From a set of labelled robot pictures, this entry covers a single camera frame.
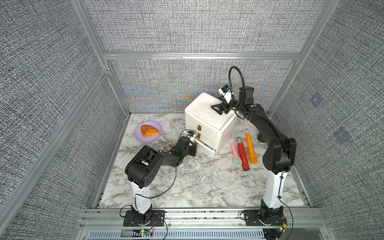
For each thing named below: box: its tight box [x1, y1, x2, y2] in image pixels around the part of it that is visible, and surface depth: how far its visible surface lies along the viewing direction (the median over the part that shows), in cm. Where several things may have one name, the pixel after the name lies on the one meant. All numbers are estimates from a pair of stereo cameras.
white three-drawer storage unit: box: [184, 92, 237, 158], surface depth 88 cm
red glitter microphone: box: [236, 137, 250, 172], surface depth 96 cm
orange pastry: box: [140, 125, 160, 138], surface depth 106 cm
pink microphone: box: [231, 141, 242, 167], surface depth 92 cm
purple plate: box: [134, 120, 163, 143], surface depth 106 cm
